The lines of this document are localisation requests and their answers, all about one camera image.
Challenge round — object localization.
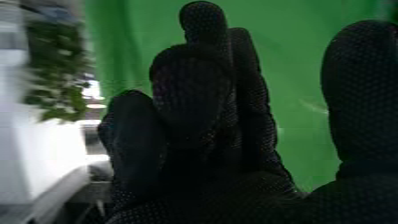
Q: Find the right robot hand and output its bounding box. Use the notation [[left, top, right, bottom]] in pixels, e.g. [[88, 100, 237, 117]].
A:
[[97, 0, 398, 224]]

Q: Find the green plant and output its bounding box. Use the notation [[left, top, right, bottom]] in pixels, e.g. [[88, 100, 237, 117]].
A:
[[22, 19, 95, 123]]

